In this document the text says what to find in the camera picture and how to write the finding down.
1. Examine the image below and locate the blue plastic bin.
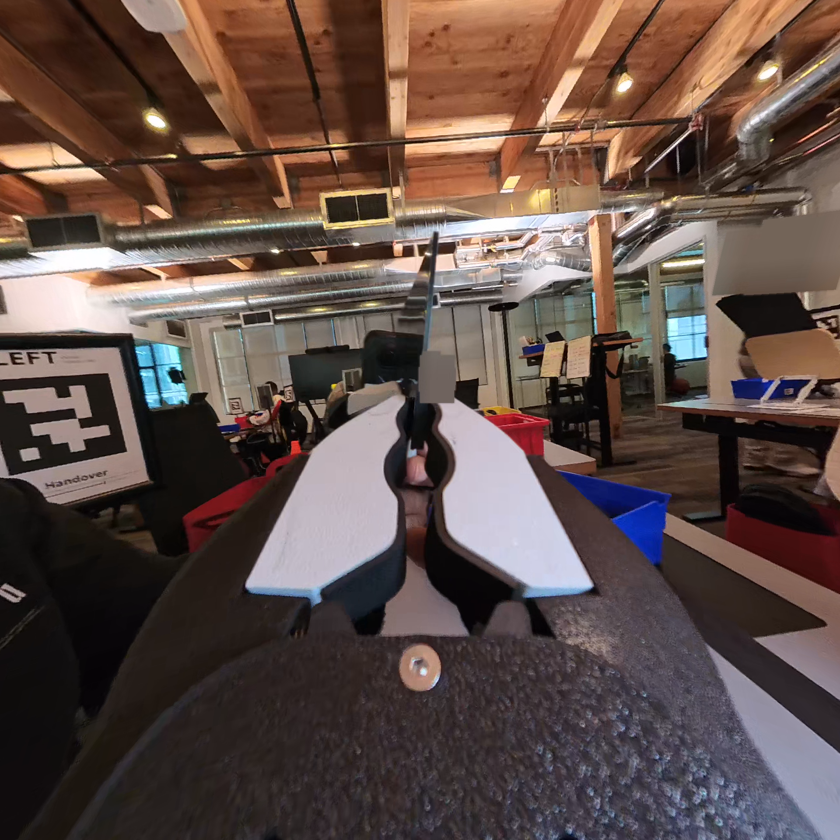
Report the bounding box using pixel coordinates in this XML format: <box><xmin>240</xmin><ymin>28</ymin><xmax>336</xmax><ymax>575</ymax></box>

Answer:
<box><xmin>558</xmin><ymin>469</ymin><xmax>672</xmax><ymax>567</ymax></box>

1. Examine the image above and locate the ceiling vent grille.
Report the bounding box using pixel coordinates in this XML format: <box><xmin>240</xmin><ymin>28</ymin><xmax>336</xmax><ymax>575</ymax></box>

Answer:
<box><xmin>320</xmin><ymin>189</ymin><xmax>396</xmax><ymax>229</ymax></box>
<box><xmin>23</xmin><ymin>211</ymin><xmax>106</xmax><ymax>252</ymax></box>

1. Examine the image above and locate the wooden office desk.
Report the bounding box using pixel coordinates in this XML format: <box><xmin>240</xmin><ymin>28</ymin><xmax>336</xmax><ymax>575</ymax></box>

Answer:
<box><xmin>656</xmin><ymin>397</ymin><xmax>840</xmax><ymax>521</ymax></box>

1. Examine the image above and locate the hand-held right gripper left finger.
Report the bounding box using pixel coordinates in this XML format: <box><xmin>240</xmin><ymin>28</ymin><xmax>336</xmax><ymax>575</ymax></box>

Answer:
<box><xmin>244</xmin><ymin>394</ymin><xmax>414</xmax><ymax>635</ymax></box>

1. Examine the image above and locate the black flag panel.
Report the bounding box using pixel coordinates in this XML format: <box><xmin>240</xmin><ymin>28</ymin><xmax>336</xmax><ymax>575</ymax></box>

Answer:
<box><xmin>715</xmin><ymin>292</ymin><xmax>840</xmax><ymax>383</ymax></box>

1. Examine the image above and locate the red tote bag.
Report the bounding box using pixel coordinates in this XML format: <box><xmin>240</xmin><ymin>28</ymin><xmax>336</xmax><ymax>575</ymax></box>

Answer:
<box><xmin>725</xmin><ymin>502</ymin><xmax>840</xmax><ymax>593</ymax></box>

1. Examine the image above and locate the black wall screen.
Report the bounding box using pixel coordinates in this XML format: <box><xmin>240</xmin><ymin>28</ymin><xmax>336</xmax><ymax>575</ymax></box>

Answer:
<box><xmin>289</xmin><ymin>346</ymin><xmax>365</xmax><ymax>403</ymax></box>

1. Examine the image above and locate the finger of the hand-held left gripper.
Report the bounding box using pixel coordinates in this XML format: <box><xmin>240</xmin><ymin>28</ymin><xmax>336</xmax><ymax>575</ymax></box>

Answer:
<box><xmin>345</xmin><ymin>381</ymin><xmax>408</xmax><ymax>417</ymax></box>

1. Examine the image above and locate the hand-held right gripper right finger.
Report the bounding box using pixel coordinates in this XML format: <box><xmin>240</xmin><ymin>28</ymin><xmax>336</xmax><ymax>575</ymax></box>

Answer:
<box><xmin>425</xmin><ymin>400</ymin><xmax>596</xmax><ymax>635</ymax></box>

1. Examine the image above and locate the black floor lamp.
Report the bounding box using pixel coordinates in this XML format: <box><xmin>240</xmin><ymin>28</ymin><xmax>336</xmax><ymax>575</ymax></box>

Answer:
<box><xmin>489</xmin><ymin>302</ymin><xmax>524</xmax><ymax>411</ymax></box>

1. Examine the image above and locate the blue bin with white label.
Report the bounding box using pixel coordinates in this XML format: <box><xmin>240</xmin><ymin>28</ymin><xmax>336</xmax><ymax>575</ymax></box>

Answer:
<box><xmin>730</xmin><ymin>375</ymin><xmax>821</xmax><ymax>403</ymax></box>

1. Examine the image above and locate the silver air duct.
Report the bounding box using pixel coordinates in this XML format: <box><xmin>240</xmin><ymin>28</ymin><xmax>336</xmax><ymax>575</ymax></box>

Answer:
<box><xmin>0</xmin><ymin>187</ymin><xmax>815</xmax><ymax>324</ymax></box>

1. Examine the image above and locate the fiducial marker sign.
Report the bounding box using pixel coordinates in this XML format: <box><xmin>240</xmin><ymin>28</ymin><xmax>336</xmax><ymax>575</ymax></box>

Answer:
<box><xmin>0</xmin><ymin>331</ymin><xmax>156</xmax><ymax>506</ymax></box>

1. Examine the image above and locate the red storage tote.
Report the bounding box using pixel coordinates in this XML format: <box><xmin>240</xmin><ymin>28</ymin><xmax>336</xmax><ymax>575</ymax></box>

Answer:
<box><xmin>482</xmin><ymin>407</ymin><xmax>551</xmax><ymax>458</ymax></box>

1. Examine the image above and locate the silver duct elbow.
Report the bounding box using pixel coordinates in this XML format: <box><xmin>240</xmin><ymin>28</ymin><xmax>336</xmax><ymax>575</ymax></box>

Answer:
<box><xmin>705</xmin><ymin>36</ymin><xmax>840</xmax><ymax>188</ymax></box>

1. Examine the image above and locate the black trapezoid plate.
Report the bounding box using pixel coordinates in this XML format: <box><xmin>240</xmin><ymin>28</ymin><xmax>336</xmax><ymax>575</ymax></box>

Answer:
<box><xmin>397</xmin><ymin>231</ymin><xmax>442</xmax><ymax>460</ymax></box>

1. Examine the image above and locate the person's dark clothing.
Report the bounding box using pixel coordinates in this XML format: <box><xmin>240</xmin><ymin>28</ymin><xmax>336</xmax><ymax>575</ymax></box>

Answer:
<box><xmin>0</xmin><ymin>478</ymin><xmax>191</xmax><ymax>788</ymax></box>

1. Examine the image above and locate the black cap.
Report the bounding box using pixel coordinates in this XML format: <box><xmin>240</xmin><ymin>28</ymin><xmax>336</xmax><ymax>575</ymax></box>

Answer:
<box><xmin>735</xmin><ymin>484</ymin><xmax>831</xmax><ymax>536</ymax></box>

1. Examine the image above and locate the white ceiling access point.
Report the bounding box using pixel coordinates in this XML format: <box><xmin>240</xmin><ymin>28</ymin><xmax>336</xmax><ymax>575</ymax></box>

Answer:
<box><xmin>121</xmin><ymin>0</ymin><xmax>188</xmax><ymax>32</ymax></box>

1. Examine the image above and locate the red tub with handles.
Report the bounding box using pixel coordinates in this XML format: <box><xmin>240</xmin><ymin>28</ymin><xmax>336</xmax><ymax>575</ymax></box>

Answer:
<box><xmin>182</xmin><ymin>453</ymin><xmax>309</xmax><ymax>555</ymax></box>

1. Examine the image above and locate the grey side table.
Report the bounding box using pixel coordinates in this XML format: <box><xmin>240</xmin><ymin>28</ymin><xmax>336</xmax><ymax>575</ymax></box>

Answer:
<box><xmin>542</xmin><ymin>438</ymin><xmax>597</xmax><ymax>475</ymax></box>

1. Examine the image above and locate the standing desk with paper sheets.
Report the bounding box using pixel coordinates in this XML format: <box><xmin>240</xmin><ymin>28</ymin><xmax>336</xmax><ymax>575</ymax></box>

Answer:
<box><xmin>518</xmin><ymin>331</ymin><xmax>645</xmax><ymax>468</ymax></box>

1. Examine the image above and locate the wooden support post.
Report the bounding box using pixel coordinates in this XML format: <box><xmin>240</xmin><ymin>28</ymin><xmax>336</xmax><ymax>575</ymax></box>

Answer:
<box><xmin>587</xmin><ymin>213</ymin><xmax>624</xmax><ymax>460</ymax></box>

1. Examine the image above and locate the black ceiling pipe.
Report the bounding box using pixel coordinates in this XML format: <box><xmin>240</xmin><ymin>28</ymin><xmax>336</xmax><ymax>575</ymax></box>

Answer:
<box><xmin>0</xmin><ymin>117</ymin><xmax>697</xmax><ymax>175</ymax></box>

